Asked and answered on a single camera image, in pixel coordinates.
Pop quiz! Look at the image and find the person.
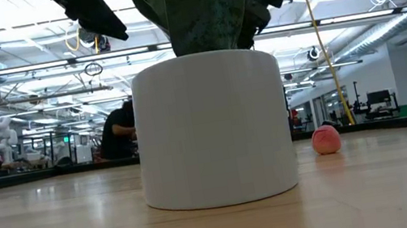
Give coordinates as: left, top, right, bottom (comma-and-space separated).
93, 99, 142, 163

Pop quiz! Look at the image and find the small pink toy peach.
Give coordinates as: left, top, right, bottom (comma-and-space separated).
309, 122, 344, 158

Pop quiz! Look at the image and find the black computer monitor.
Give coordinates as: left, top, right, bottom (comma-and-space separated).
366, 89, 392, 108

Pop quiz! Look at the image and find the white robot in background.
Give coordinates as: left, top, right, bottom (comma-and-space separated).
0, 115, 23, 167

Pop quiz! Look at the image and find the black ceiling cable reel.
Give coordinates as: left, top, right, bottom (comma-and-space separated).
75, 22, 112, 57
305, 45, 322, 63

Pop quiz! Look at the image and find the yellow hanging cable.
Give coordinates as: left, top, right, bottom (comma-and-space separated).
298, 0, 357, 132

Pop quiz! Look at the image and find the black aluminium table frame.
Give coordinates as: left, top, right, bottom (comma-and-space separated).
0, 112, 407, 198

